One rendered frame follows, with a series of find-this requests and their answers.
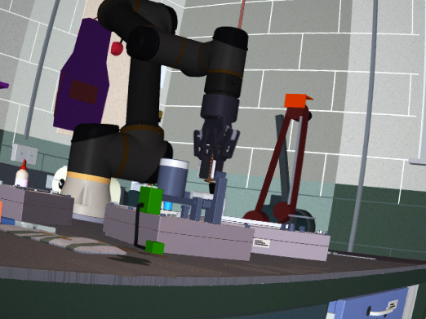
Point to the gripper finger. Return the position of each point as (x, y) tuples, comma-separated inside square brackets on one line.
[(203, 144), (228, 142)]

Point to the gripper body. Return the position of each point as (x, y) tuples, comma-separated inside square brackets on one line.
[(219, 109)]

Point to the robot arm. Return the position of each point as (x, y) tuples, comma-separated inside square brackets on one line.
[(143, 94)]

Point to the light soldering fixture base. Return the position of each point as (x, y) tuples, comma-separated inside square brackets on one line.
[(199, 237)]

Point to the light rack block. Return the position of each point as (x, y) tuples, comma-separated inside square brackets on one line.
[(289, 244), (36, 207)]

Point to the small blue knob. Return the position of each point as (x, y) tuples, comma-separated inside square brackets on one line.
[(168, 206)]

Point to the green control box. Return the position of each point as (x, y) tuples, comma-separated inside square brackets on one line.
[(150, 200)]

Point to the dark green bench grinder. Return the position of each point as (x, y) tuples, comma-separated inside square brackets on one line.
[(130, 196)]

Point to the thin red pipe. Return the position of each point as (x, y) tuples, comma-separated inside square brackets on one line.
[(244, 8)]

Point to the small green plug block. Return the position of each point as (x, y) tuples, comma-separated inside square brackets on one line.
[(154, 246)]

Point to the red hanging cap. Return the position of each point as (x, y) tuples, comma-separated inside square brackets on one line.
[(116, 48)]

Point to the purple apron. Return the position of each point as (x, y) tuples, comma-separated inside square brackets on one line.
[(83, 77)]

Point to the white round disc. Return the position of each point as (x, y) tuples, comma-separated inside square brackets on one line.
[(61, 181)]

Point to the striped white cloth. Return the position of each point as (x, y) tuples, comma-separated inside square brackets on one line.
[(93, 248)]

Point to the white glue bottle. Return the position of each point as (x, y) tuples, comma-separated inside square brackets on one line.
[(21, 177)]

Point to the beige wall board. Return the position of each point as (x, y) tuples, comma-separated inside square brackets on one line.
[(118, 87)]

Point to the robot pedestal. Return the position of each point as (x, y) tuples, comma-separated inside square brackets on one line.
[(86, 197)]

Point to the grey wall pipe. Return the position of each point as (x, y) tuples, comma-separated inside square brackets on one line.
[(366, 111), (43, 58)]

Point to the small grey switch box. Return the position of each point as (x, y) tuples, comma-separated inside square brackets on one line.
[(50, 181)]

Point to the white wall socket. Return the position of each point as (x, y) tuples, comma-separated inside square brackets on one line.
[(24, 153)]

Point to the purple wall shelf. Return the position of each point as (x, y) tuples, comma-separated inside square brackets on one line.
[(3, 85)]

